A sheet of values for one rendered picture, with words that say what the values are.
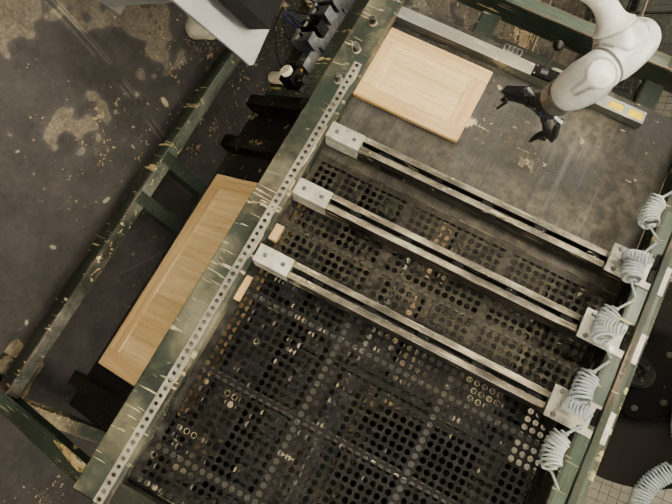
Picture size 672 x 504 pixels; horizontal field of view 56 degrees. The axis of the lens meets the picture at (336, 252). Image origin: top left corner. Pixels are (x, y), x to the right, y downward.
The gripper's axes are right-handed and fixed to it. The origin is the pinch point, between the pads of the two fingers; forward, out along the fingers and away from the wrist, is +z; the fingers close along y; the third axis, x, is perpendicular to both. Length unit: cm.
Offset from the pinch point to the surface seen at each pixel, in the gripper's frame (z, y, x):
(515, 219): 23.7, -25.2, 11.5
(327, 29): 51, 65, -1
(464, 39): 45, 27, -33
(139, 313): 92, 45, 120
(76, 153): 91, 105, 91
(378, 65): 50, 43, -5
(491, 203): 26.9, -16.5, 12.1
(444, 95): 43.7, 18.3, -11.3
